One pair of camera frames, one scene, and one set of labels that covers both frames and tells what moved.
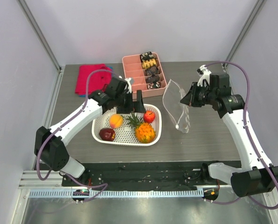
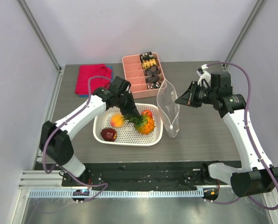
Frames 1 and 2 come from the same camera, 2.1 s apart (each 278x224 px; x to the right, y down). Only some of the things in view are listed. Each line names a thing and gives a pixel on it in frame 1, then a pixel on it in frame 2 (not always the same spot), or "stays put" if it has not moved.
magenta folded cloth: [97, 80] stays put
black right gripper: [195, 94] stays put
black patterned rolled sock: [153, 78] stays put
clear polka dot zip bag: [179, 111] to [169, 109]
